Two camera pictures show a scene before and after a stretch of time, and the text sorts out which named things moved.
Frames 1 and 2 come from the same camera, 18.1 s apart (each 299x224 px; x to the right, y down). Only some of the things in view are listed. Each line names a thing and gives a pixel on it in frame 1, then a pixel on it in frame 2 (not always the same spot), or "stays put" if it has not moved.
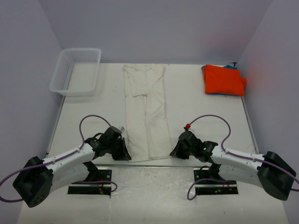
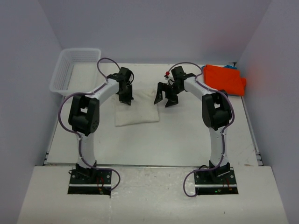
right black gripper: [177, 153] to [173, 100]
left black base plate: [103, 175] stays put
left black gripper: [123, 154] to [127, 99]
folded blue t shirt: [231, 66] stays put
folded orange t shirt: [220, 80] stays put
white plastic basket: [75, 73] stays put
